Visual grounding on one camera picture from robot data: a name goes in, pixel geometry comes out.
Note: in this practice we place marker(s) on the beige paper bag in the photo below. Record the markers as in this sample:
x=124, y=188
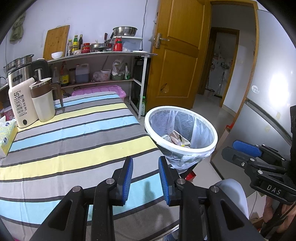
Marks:
x=180, y=135

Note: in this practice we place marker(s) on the wooden cutting board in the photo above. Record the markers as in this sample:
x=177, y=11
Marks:
x=56, y=39

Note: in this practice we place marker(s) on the steel cooking pots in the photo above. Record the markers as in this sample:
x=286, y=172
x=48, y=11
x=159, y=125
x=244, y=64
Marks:
x=18, y=61

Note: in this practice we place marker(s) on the red sauce jar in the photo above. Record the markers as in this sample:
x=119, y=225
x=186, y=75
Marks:
x=86, y=48

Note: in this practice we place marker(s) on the pink floral package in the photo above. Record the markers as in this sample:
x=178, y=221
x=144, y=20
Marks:
x=8, y=113

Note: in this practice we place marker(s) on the silver refrigerator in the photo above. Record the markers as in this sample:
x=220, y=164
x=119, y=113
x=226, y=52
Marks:
x=266, y=81

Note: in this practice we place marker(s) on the yellow wooden door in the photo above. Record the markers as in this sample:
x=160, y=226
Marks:
x=180, y=69

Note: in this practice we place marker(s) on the person's right hand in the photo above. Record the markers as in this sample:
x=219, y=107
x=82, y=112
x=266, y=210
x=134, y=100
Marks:
x=290, y=213

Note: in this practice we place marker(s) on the white thermal kettle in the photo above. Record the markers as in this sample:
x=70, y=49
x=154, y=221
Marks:
x=23, y=111

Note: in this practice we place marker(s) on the red box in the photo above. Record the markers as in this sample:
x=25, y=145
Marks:
x=190, y=177

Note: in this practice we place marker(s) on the plastic bags bundle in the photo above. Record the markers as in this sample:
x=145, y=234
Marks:
x=120, y=69

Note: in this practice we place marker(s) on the white plastic container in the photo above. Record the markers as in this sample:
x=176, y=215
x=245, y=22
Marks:
x=132, y=44

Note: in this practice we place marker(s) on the red plastic bottle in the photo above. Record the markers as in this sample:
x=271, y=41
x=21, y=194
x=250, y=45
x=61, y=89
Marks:
x=117, y=45

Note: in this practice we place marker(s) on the stainless steel electric kettle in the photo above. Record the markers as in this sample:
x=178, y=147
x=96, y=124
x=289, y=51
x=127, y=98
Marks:
x=20, y=71

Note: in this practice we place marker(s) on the dark sauce bottle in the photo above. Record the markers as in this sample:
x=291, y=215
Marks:
x=80, y=42

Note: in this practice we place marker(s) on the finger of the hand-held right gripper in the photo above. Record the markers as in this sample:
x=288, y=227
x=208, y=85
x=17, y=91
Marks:
x=247, y=148
x=235, y=157

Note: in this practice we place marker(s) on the brown white lidded mug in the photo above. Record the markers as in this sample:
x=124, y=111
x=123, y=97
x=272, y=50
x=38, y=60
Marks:
x=44, y=106

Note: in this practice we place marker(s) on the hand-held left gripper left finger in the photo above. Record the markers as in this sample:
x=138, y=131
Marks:
x=127, y=180

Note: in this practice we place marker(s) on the yellow white tissue pack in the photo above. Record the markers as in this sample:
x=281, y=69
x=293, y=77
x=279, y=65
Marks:
x=7, y=136

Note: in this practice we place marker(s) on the stainless steel bowl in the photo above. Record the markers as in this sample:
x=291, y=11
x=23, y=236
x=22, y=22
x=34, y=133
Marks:
x=124, y=31

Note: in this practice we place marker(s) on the pink storage box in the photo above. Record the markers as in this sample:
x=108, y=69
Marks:
x=97, y=89

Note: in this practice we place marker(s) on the white bowl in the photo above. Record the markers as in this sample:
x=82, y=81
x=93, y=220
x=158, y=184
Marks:
x=57, y=55

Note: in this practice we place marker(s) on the clear seasoning bottle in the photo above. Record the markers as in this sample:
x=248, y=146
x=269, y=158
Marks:
x=69, y=47

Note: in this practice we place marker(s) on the white plastic tub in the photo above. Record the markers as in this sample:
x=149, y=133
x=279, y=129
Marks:
x=105, y=75

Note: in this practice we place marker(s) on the green hanging cloth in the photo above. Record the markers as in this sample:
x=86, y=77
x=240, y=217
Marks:
x=18, y=27

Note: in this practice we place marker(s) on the white trash bin with bag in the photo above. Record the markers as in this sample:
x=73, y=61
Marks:
x=185, y=151

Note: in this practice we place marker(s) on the steel pan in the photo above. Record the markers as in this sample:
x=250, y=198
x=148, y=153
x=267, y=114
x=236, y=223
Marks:
x=101, y=46

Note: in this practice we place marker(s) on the clear plastic bin liner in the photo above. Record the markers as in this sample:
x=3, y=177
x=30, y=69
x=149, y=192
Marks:
x=159, y=122

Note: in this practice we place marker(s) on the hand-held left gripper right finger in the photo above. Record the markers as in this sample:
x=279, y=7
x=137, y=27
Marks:
x=164, y=182

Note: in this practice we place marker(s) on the dark liquid plastic jug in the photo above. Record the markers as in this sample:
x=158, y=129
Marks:
x=82, y=74

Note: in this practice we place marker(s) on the soy sauce bottle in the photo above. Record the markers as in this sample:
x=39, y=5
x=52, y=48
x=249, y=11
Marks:
x=64, y=77

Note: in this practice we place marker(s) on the green plastic bottle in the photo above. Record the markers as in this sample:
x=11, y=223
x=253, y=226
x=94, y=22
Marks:
x=143, y=109

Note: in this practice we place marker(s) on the white shelf rack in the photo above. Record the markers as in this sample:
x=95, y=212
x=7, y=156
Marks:
x=115, y=53

